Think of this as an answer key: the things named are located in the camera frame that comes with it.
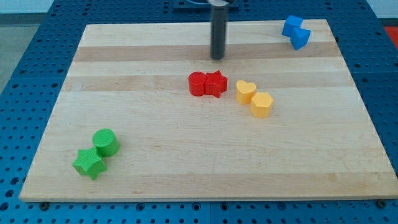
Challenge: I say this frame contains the yellow heart block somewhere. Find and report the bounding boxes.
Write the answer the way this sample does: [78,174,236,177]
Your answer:
[236,80,257,105]

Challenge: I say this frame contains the blue angular block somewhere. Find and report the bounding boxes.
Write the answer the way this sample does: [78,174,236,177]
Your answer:
[290,27,311,50]

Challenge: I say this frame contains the red star block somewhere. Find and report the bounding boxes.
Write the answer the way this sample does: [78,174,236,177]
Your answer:
[205,70,228,98]

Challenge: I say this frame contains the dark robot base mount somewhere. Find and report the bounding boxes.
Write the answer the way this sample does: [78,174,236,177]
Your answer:
[170,0,239,14]

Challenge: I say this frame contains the green cylinder block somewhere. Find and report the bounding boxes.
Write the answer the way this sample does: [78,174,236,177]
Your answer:
[92,128,120,157]

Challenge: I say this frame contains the green star block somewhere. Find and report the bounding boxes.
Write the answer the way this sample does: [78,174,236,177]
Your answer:
[72,147,108,180]

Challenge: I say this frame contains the red cylinder block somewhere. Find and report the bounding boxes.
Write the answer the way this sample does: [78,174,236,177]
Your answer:
[188,72,207,96]

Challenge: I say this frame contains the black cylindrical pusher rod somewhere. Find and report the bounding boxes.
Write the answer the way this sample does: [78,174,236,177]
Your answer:
[208,0,229,60]

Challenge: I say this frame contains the yellow hexagon block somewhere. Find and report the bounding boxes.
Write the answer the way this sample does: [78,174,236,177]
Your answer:
[250,92,274,118]

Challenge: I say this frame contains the wooden board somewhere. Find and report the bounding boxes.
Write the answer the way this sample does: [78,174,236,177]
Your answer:
[19,19,397,202]

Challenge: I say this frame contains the blue cube block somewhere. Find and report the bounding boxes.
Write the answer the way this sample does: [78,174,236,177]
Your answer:
[282,15,303,37]

